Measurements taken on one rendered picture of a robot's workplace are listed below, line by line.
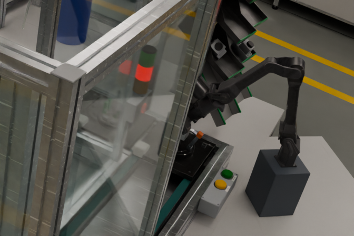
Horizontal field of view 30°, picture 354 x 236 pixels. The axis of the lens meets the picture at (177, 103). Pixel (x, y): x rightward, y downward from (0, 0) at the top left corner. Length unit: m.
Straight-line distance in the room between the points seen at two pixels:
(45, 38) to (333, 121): 3.61
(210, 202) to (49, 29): 1.01
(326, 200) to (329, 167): 0.23
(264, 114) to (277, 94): 1.98
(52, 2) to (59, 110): 0.69
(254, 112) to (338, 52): 3.03
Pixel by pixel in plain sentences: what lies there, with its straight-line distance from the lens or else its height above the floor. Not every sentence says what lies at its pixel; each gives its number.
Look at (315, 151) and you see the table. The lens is 2.86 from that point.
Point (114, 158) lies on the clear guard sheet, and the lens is 1.03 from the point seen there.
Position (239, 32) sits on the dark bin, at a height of 1.36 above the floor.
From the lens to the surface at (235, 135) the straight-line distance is 2.77.
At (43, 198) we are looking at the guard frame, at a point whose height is 1.81.
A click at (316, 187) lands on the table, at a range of 2.66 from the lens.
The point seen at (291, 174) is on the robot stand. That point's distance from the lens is 2.32.
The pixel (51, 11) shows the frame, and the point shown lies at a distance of 1.43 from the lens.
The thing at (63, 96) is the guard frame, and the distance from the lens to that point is 0.75.
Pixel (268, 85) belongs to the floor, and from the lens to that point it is 5.03.
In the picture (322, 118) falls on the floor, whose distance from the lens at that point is 4.86.
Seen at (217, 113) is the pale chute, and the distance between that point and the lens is 2.53.
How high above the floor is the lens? 2.38
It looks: 32 degrees down
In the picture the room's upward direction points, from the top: 15 degrees clockwise
